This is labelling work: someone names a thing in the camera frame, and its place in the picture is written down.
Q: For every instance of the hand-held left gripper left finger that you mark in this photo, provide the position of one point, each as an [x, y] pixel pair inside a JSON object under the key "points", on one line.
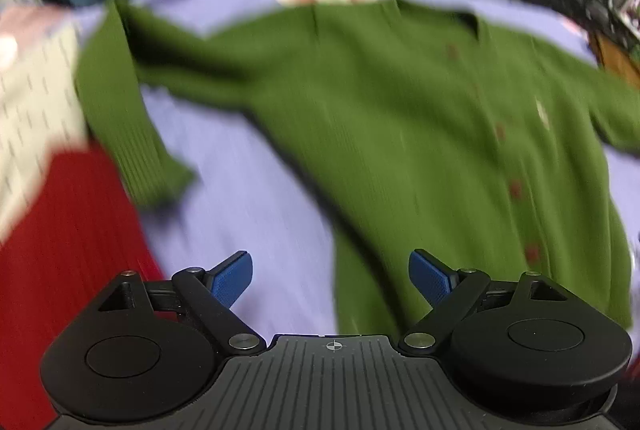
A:
{"points": [[232, 277]]}

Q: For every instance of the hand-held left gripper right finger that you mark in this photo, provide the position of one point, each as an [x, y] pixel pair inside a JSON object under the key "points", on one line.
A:
{"points": [[430, 275]]}

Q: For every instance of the green knit cardigan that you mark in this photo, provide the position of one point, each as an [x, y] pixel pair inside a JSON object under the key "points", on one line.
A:
{"points": [[380, 110]]}

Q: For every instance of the purple bed sheet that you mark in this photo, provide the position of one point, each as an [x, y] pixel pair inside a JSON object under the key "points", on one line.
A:
{"points": [[240, 190]]}

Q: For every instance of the red knit garment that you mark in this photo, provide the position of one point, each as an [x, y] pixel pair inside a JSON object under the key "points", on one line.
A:
{"points": [[65, 260]]}

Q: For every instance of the beige patterned garment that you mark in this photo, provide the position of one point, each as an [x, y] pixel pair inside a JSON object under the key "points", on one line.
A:
{"points": [[35, 125]]}

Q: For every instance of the wooden cabinet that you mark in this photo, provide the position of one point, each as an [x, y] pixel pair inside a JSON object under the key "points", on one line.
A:
{"points": [[617, 53]]}

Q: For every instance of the pink garment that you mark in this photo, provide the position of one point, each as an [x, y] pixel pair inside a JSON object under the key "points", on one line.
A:
{"points": [[30, 23]]}

